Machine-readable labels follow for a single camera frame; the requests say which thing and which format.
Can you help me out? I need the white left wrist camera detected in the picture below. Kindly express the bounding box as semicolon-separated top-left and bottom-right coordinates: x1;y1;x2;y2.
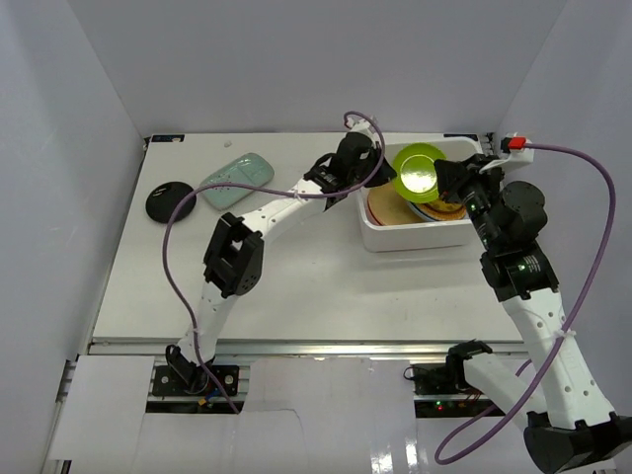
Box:
344;112;379;141

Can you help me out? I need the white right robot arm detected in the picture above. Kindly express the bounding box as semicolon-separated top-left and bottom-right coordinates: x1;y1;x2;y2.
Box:
434;154;631;473

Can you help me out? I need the blue label sticker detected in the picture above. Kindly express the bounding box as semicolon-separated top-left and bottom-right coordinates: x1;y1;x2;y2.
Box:
150;134;185;143

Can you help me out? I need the yellow black patterned plate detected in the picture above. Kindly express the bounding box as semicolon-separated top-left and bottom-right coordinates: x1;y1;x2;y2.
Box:
427;198;463;213

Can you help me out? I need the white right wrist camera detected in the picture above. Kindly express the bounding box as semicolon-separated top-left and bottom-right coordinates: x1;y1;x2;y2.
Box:
480;134;534;173

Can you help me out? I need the lime green round plate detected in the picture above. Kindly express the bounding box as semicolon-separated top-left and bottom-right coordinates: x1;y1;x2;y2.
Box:
391;142;447;203

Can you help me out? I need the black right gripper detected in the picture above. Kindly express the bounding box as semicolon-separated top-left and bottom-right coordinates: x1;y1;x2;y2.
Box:
434;154;508;251

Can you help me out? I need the tan round plate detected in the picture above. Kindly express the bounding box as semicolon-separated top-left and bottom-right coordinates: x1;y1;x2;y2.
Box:
366;184;423;226

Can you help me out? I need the aluminium table frame rail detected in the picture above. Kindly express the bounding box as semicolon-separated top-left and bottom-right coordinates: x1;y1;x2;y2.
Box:
86;340;524;359

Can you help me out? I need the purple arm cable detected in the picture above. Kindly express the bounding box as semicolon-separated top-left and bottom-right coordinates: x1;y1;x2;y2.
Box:
434;142;617;465
162;111;385;415

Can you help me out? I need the blue round plate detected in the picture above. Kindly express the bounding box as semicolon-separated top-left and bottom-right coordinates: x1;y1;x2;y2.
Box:
407;201;444;222

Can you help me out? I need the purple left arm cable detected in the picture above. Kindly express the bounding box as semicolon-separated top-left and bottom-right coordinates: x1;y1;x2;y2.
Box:
162;111;385;415

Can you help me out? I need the pale green rectangular dish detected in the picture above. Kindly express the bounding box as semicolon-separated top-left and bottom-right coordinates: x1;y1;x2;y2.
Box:
200;153;275;210

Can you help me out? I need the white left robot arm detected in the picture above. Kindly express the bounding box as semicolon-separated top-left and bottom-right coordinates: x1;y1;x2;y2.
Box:
166;127;396;394

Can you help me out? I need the white plastic bin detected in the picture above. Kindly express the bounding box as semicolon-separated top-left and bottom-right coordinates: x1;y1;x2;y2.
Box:
356;134;482;252

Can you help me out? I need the woven wicker round plate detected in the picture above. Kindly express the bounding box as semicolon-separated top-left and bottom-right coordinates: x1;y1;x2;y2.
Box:
418;202;466;221

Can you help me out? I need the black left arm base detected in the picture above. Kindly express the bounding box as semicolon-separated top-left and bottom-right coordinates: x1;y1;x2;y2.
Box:
146;364;243;415

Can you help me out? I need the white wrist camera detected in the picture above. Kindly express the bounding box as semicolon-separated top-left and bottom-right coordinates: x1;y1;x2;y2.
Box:
344;112;379;141
480;134;534;173

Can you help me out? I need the black round plate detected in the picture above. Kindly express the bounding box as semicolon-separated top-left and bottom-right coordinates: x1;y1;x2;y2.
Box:
145;181;194;225

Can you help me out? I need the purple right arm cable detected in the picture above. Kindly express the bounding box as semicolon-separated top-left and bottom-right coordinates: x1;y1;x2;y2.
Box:
434;142;617;465

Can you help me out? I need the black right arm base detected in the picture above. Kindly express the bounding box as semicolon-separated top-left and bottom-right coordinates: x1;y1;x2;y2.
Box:
403;364;492;419

